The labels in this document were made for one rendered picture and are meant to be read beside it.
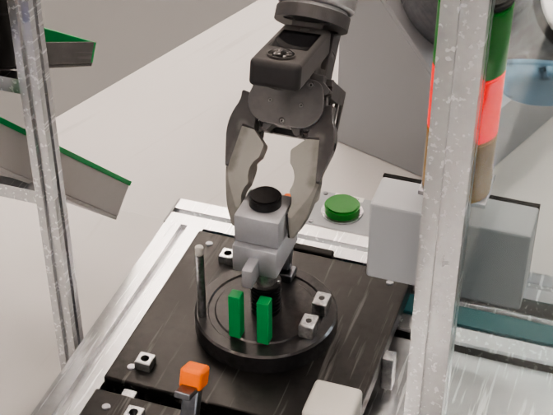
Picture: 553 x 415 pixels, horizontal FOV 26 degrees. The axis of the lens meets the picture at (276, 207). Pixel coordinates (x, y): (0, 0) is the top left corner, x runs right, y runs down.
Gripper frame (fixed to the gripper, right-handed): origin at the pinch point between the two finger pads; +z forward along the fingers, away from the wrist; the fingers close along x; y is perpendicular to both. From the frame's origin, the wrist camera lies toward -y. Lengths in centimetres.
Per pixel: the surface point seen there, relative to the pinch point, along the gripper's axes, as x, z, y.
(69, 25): 141, -53, 235
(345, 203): -1.9, -4.1, 25.3
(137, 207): 27.0, 1.1, 36.8
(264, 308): -1.6, 8.1, 0.9
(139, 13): 123, -62, 246
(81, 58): 20.4, -11.4, -1.9
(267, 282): -0.5, 5.9, 4.4
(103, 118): 40, -10, 51
